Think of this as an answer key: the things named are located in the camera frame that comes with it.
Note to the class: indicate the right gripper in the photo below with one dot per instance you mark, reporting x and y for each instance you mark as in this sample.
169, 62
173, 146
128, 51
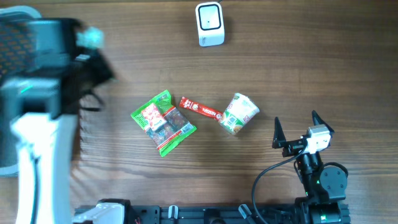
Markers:
280, 139

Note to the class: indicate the white barcode scanner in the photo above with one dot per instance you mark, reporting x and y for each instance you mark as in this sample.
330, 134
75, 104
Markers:
210, 24

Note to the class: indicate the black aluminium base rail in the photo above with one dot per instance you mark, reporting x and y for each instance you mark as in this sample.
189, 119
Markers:
121, 211

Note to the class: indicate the teal snack wrapper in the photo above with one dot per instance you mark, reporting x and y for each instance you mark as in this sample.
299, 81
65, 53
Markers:
92, 38

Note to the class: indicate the green candy bag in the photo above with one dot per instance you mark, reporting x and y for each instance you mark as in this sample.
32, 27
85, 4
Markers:
163, 122

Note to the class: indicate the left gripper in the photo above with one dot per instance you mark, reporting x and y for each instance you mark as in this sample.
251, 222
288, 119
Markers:
99, 71

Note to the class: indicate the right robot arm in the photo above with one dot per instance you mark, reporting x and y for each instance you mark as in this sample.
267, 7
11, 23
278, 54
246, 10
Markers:
324, 183

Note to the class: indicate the cup noodles container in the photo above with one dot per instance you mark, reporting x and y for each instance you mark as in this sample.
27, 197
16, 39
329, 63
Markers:
238, 113

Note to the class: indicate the red Nescafe stick sachet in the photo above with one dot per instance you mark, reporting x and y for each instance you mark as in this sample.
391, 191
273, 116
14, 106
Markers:
200, 108

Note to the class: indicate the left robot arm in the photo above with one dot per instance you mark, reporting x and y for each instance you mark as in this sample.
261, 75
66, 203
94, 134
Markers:
40, 107

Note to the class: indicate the grey plastic mesh basket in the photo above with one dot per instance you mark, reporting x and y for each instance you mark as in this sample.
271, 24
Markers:
16, 46

